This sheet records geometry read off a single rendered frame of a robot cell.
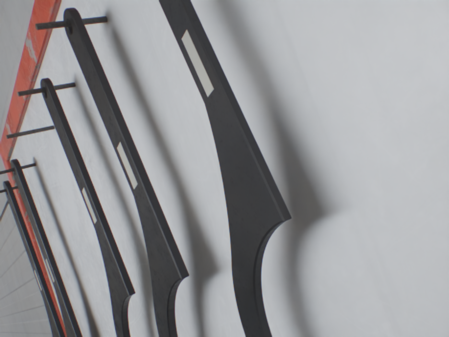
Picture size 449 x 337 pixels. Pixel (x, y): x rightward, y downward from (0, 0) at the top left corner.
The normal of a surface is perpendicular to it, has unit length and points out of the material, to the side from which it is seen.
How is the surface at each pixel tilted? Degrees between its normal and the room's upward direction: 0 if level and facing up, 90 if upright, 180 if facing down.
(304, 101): 90
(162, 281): 90
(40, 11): 90
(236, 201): 90
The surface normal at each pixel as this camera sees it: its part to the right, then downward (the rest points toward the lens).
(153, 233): -0.83, 0.26
